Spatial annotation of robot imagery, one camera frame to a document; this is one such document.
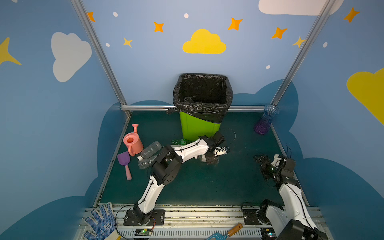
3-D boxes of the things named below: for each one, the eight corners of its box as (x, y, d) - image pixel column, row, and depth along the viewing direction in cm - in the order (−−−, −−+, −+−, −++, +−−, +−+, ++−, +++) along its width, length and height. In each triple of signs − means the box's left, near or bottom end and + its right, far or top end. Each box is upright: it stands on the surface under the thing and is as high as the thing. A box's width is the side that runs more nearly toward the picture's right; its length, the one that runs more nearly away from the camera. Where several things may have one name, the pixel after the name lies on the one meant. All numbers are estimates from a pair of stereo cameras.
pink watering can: (130, 157, 95) (124, 149, 87) (126, 136, 106) (121, 127, 98) (145, 153, 98) (141, 144, 90) (140, 132, 109) (136, 123, 101)
